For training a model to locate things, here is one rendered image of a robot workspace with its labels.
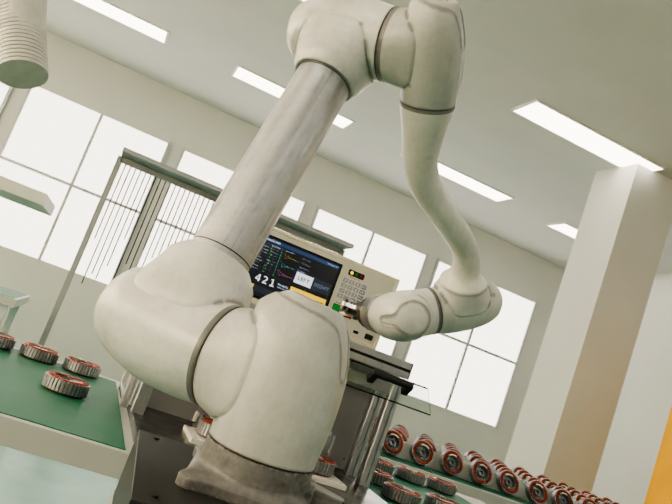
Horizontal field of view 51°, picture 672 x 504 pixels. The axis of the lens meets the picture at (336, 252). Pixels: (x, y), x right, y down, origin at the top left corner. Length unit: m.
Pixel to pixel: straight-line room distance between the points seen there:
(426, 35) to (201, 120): 7.20
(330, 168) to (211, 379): 7.69
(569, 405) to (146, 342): 4.77
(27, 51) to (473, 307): 1.66
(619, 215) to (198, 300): 5.06
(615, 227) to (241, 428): 5.08
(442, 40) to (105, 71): 7.31
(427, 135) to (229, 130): 7.15
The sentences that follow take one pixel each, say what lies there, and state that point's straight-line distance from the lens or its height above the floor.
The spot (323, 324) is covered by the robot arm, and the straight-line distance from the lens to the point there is 0.93.
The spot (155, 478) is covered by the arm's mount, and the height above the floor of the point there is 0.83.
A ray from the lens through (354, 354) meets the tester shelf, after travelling 1.90.
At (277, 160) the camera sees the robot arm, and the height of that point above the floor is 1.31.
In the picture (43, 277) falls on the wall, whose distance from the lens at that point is 8.10.
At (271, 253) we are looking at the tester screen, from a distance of 1.86.
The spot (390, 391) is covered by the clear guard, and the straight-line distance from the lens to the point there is 1.69.
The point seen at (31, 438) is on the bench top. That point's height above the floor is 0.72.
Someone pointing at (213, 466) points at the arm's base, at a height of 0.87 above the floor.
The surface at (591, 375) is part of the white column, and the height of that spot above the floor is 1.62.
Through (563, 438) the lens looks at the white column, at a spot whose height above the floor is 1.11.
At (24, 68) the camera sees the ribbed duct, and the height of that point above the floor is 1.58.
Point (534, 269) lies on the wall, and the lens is 9.75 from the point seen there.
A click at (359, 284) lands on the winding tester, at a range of 1.93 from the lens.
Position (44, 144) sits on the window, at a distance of 8.22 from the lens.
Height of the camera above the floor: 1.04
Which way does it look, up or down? 8 degrees up
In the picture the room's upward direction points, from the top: 20 degrees clockwise
